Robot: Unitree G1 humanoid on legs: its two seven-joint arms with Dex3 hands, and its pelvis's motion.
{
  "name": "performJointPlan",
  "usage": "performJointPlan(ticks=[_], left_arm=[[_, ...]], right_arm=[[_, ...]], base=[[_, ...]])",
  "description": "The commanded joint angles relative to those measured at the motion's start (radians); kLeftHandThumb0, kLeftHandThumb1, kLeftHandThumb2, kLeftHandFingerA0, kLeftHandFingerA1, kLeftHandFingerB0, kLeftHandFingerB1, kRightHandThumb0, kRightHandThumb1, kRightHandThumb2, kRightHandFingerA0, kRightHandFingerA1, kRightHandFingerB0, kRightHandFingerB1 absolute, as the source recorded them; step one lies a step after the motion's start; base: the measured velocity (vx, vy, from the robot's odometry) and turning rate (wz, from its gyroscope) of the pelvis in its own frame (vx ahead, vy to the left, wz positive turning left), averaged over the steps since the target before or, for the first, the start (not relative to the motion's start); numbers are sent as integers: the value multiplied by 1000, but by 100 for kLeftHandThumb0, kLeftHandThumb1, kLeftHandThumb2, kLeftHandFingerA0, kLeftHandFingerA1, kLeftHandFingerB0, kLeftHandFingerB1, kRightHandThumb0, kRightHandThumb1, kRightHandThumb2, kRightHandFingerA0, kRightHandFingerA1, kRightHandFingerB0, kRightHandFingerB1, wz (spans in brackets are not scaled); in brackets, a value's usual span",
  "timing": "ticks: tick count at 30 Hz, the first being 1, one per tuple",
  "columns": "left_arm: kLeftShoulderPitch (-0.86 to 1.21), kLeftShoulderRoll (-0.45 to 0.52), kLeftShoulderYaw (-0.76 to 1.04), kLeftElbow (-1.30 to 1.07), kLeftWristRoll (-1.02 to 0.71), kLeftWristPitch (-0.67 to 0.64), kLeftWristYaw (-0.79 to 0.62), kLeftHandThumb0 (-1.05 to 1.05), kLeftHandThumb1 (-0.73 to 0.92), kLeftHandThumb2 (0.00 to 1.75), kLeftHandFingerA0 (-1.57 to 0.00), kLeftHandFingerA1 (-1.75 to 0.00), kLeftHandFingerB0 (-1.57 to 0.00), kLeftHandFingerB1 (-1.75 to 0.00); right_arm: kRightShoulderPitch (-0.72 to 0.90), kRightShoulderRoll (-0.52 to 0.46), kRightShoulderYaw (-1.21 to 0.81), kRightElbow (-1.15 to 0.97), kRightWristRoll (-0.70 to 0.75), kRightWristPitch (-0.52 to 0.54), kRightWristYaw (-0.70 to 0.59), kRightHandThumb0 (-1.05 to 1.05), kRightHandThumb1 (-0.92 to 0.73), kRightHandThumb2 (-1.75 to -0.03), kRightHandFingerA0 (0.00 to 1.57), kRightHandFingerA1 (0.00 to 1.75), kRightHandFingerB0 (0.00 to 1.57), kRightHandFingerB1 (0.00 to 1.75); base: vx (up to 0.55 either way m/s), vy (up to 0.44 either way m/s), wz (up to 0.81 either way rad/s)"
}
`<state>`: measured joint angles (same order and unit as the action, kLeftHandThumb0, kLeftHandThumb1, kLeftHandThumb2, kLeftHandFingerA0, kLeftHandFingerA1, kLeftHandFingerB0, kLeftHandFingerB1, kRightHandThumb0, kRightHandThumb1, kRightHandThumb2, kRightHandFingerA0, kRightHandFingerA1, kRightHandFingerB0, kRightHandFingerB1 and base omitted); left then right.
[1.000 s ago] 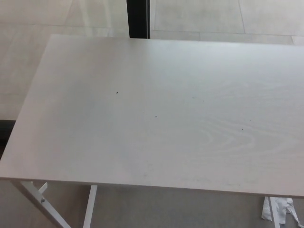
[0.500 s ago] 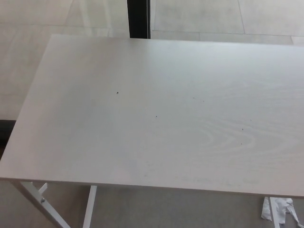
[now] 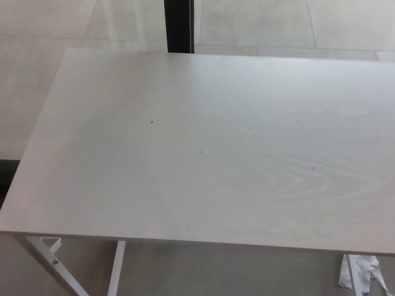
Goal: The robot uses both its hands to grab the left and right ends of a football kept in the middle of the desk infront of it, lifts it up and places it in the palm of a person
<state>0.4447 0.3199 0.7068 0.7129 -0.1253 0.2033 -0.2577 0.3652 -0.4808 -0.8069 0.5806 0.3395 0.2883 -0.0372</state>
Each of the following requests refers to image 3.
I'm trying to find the white metal table leg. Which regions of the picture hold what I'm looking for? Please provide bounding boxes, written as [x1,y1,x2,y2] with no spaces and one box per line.
[12,236,91,296]
[345,254,362,296]
[107,240,127,296]

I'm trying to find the crumpled white paper scrap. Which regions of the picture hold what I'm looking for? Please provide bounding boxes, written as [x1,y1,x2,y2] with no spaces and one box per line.
[338,254,391,294]

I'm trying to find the black window frame post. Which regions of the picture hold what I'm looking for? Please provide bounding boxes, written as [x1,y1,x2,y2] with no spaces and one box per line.
[164,0,196,54]

